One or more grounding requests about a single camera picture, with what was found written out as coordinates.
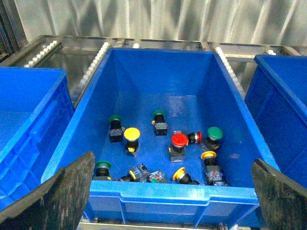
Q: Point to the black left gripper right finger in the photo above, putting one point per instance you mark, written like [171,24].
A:
[283,201]

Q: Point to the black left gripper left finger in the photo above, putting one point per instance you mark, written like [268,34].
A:
[57,204]

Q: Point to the red button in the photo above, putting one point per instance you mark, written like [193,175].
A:
[177,147]

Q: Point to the blue source bin with buttons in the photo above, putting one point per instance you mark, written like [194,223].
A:
[196,92]

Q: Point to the green button front left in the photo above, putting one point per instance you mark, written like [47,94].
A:
[102,171]

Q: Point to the green button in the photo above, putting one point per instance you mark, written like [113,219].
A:
[102,171]
[116,129]
[211,142]
[160,125]

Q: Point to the black yellow button front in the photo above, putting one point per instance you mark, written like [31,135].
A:
[137,174]

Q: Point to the green button far left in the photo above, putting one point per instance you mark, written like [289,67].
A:
[116,129]

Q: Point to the green button right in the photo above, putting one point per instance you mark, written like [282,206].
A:
[211,142]

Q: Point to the blue bin far left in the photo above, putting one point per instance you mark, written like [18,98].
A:
[35,109]

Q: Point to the green button contact block front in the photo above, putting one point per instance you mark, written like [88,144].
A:
[157,177]

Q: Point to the red button lying sideways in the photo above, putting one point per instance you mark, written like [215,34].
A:
[193,138]

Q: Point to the blue target bin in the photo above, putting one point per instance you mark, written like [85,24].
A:
[277,100]

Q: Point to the green button centre back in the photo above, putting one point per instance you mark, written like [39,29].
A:
[160,125]

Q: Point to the metal roller rack frame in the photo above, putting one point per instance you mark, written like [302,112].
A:
[80,56]

